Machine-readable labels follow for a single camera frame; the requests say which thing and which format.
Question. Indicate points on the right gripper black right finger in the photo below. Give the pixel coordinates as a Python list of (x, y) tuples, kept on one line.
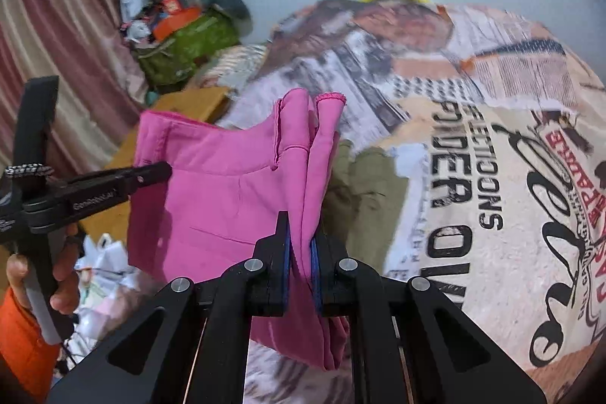
[(409, 342)]

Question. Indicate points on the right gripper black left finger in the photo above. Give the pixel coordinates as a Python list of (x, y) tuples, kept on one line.
[(189, 343)]

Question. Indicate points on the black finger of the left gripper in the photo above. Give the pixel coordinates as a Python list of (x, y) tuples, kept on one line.
[(142, 176)]

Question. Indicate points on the pink pants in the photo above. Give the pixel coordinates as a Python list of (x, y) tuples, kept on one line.
[(224, 195)]

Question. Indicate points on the orange sleeve forearm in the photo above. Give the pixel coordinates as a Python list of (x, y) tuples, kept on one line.
[(28, 357)]

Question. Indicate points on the person's left hand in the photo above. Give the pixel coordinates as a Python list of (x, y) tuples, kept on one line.
[(66, 297)]

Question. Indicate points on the green patterned bag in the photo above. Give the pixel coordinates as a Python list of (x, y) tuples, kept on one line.
[(174, 61)]

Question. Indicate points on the orange box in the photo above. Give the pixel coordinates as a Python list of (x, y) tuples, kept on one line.
[(174, 16)]

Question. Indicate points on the striped pink curtain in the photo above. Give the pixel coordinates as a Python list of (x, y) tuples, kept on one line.
[(101, 86)]

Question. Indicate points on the olive green folded pants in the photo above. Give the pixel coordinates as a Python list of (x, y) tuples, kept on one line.
[(363, 202)]

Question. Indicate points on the newspaper print bed blanket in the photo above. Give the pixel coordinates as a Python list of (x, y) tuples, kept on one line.
[(499, 129)]

